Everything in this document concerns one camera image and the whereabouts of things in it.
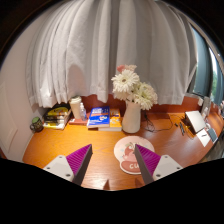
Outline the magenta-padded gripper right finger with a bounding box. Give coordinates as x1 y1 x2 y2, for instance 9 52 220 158
133 143 184 186

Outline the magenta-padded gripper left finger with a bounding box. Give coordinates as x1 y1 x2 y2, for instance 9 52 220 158
43 143 94 187

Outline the pink cartoon mouse pad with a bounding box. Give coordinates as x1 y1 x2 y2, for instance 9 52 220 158
113 135 156 176

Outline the black and white book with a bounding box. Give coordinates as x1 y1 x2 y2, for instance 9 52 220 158
43 116 72 126

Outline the dark green mug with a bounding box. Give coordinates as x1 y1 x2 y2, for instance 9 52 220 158
29 116 45 133

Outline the dark red book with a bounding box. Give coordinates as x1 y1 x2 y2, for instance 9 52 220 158
68 117 89 126

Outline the white paper sheet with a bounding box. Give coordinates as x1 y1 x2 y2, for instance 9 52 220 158
195 128 212 148

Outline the silver laptop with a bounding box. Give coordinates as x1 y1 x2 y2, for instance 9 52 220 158
184 110 208 135

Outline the yellow and black book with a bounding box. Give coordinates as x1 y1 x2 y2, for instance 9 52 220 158
46 103 72 117

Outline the white pitcher vase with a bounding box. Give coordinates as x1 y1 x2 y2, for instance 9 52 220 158
121 99 142 134

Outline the cream lidded tumbler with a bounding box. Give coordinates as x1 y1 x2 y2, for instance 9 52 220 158
68 95 83 120

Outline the orange book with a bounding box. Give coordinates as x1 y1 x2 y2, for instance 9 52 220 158
98 108 123 132

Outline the white flower bouquet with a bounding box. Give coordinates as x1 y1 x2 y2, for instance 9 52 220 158
110 64 159 111

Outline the window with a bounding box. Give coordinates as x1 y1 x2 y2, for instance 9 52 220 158
188 24 224 108

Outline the white pleated curtain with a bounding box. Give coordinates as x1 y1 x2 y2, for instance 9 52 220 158
25 0 198 109

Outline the black cable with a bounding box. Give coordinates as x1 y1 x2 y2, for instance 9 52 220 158
143 111 181 133

